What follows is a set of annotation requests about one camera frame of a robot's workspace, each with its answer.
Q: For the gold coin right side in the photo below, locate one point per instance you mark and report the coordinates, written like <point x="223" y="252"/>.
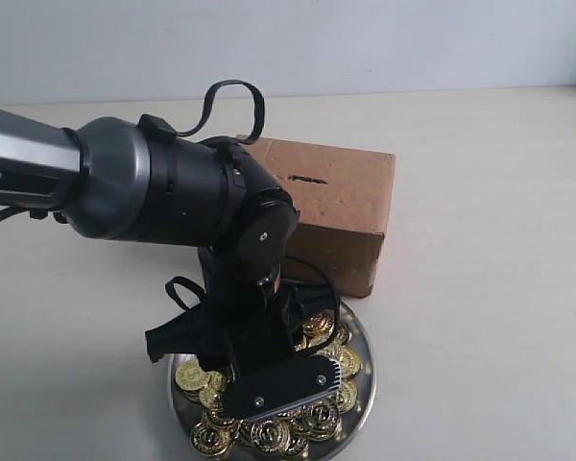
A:
<point x="349" y="361"/>

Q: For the gold coin front centre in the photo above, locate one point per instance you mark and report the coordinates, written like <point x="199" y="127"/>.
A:
<point x="271" y="436"/>

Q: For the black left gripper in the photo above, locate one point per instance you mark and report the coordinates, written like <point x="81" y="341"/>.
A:
<point x="248" y="319"/>

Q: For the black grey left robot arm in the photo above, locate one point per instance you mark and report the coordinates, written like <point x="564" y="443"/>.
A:
<point x="112" y="179"/>

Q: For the gold coin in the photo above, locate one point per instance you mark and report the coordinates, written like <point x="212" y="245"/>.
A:
<point x="271" y="436"/>
<point x="349" y="361"/>
<point x="320" y="415"/>
<point x="190" y="377"/>
<point x="209" y="440"/>

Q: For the gold coin front left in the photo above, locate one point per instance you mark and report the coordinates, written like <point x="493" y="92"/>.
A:
<point x="209" y="440"/>

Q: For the brown cardboard slotted box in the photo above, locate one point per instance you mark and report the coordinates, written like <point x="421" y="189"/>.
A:
<point x="344" y="198"/>

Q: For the gold coin front right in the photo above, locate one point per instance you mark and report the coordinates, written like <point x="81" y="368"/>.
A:
<point x="320" y="415"/>

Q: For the gold coin left side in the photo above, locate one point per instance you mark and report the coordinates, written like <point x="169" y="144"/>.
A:
<point x="190" y="377"/>

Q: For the round steel plate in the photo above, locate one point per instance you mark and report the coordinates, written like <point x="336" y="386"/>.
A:
<point x="188" y="413"/>

